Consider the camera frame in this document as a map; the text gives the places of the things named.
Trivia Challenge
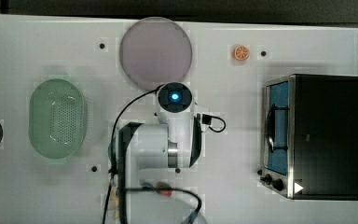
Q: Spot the black toaster oven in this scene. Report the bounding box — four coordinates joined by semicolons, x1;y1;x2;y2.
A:
257;74;358;201

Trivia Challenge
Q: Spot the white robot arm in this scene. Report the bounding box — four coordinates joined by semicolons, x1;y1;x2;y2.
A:
110;82;213;224

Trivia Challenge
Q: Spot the grey round plate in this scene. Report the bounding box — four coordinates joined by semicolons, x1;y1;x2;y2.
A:
119;17;193;91

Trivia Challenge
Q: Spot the orange slice toy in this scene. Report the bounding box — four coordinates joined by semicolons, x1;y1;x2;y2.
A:
233;45;249;61

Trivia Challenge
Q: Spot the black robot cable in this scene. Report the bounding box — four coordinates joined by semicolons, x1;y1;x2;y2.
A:
102;88;162;224

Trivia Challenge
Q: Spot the green perforated colander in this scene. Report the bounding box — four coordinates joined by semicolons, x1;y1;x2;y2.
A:
28;78;88;160

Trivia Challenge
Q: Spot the toy strawberry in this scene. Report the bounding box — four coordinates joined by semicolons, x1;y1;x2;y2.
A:
157;182;172;197

